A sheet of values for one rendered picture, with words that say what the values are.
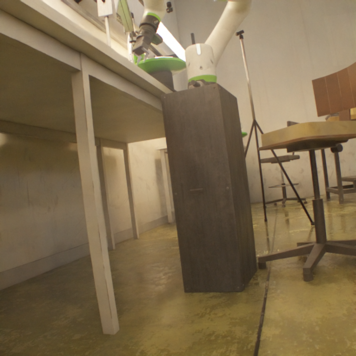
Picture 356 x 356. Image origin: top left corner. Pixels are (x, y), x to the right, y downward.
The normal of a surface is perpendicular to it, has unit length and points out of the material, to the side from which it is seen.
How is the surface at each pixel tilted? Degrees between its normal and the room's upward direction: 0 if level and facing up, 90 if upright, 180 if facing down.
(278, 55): 90
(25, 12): 180
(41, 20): 180
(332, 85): 90
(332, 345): 0
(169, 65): 157
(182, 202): 90
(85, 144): 90
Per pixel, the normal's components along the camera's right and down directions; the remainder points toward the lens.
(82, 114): -0.28, 0.03
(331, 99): -0.89, 0.11
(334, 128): 0.36, -0.05
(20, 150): 0.95, -0.11
